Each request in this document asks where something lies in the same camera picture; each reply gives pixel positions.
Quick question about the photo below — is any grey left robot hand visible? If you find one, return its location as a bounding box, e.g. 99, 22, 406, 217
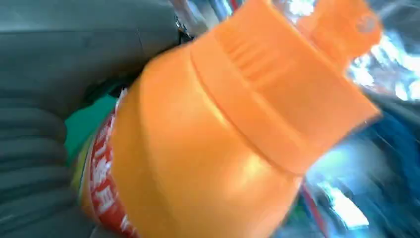
0, 0, 182, 119

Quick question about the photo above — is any orange drink bottle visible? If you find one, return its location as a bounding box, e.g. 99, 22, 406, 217
295, 0, 384, 70
70, 0, 383, 238

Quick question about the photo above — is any green mat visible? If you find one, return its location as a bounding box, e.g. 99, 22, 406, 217
64, 94, 118, 162

